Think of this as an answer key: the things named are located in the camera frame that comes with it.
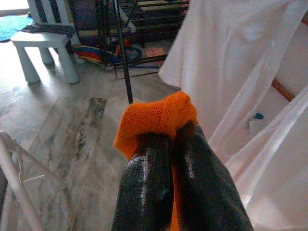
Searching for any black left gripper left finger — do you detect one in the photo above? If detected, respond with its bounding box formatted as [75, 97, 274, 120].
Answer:
[112, 133, 174, 231]

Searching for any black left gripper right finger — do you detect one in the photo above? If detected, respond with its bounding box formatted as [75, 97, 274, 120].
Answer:
[172, 121, 255, 231]

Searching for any orange shirt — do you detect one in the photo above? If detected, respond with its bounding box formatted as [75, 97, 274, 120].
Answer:
[113, 91, 199, 231]

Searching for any wooden hanger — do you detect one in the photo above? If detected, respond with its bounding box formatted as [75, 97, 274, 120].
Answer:
[271, 16, 308, 102]

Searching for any black metal clothes rack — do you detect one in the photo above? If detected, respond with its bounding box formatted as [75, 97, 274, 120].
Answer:
[95, 0, 191, 104]

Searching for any white folding chair grey seat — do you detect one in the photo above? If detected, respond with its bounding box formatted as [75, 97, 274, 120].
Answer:
[0, 131, 61, 231]

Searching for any white shirt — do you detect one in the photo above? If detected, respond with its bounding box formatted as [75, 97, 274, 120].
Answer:
[158, 0, 308, 231]

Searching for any rainbow striped bag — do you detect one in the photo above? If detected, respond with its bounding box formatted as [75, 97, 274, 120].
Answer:
[73, 44, 116, 69]

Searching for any white plastic kids chair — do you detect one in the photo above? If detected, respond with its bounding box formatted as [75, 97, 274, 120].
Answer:
[11, 0, 80, 84]

